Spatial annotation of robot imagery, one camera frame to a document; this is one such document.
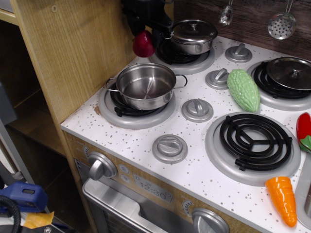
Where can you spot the black back right burner coil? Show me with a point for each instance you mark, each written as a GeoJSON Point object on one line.
{"type": "Point", "coordinates": [267, 85]}

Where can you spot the black back left burner coil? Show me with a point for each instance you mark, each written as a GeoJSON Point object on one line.
{"type": "Point", "coordinates": [168, 54]}

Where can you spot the grey oven knob left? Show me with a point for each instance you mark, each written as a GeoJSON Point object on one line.
{"type": "Point", "coordinates": [101, 166]}

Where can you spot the toy clock display panel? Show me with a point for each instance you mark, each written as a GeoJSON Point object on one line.
{"type": "Point", "coordinates": [153, 189]}

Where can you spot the grey oven knob right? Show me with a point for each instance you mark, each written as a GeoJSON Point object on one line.
{"type": "Point", "coordinates": [206, 221]}

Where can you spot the black front left burner coil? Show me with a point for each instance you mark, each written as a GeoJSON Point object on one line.
{"type": "Point", "coordinates": [123, 109]}

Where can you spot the grey stove knob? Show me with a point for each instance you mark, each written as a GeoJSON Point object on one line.
{"type": "Point", "coordinates": [197, 110]}
{"type": "Point", "coordinates": [170, 149]}
{"type": "Point", "coordinates": [217, 79]}
{"type": "Point", "coordinates": [238, 54]}

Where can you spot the lidded steel pot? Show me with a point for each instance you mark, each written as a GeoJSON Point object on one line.
{"type": "Point", "coordinates": [193, 37]}

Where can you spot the steel lid with knob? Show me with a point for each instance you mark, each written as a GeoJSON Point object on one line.
{"type": "Point", "coordinates": [290, 72]}

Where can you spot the steel sink edge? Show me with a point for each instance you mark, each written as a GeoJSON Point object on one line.
{"type": "Point", "coordinates": [303, 195]}

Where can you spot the grey oven knob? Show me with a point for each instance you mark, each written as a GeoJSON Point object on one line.
{"type": "Point", "coordinates": [206, 221]}
{"type": "Point", "coordinates": [101, 166]}

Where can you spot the orange tape piece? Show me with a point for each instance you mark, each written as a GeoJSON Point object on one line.
{"type": "Point", "coordinates": [36, 220]}

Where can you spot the red toy pepper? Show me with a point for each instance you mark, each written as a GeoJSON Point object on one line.
{"type": "Point", "coordinates": [303, 131]}

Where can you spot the black front right burner coil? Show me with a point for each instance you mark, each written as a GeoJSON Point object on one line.
{"type": "Point", "coordinates": [256, 142]}

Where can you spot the dark red toy sweet potato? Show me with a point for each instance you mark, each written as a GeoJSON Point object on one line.
{"type": "Point", "coordinates": [143, 45]}

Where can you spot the grey stove top knob front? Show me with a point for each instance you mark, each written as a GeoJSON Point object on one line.
{"type": "Point", "coordinates": [170, 149]}

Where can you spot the wooden side cabinet panel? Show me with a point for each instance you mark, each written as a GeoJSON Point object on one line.
{"type": "Point", "coordinates": [74, 46]}

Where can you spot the blue clamp tool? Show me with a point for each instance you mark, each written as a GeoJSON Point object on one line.
{"type": "Point", "coordinates": [30, 198]}

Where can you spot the black burner coil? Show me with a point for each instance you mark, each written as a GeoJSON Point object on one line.
{"type": "Point", "coordinates": [123, 109]}
{"type": "Point", "coordinates": [168, 54]}
{"type": "Point", "coordinates": [256, 142]}
{"type": "Point", "coordinates": [267, 85]}

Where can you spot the silver oven door handle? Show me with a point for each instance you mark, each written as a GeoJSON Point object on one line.
{"type": "Point", "coordinates": [117, 203]}

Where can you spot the grey stove top knob back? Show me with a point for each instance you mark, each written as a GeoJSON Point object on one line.
{"type": "Point", "coordinates": [238, 54]}

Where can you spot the grey stove top knob upper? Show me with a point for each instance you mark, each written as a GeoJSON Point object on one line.
{"type": "Point", "coordinates": [217, 79]}

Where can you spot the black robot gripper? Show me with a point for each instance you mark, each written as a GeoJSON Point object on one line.
{"type": "Point", "coordinates": [151, 13]}

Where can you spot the hanging steel skimmer spoon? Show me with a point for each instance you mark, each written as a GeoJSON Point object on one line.
{"type": "Point", "coordinates": [282, 25]}

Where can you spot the grey stove top knob middle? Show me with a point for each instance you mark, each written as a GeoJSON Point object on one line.
{"type": "Point", "coordinates": [197, 110]}

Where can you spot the open steel pan with handles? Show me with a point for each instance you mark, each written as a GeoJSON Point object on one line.
{"type": "Point", "coordinates": [145, 86]}

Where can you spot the green toy bitter gourd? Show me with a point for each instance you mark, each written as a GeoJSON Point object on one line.
{"type": "Point", "coordinates": [244, 90]}

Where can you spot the orange toy carrot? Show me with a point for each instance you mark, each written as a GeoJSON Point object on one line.
{"type": "Point", "coordinates": [282, 196]}

